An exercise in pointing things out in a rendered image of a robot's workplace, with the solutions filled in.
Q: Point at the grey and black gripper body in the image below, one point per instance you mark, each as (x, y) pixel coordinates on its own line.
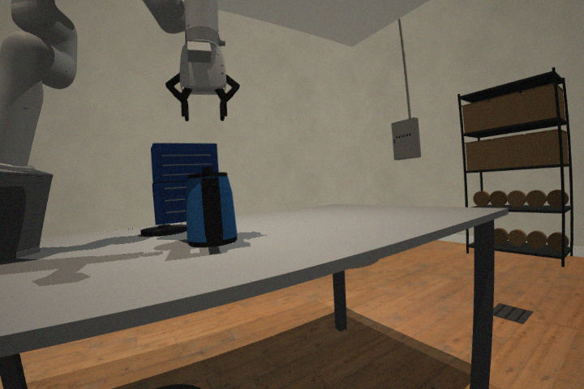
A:
(204, 76)

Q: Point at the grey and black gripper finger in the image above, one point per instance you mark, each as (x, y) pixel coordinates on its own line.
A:
(224, 97)
(182, 97)

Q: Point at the black round disk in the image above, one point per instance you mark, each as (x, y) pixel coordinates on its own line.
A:
(163, 230)

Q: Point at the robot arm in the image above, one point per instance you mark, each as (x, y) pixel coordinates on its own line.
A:
(51, 53)

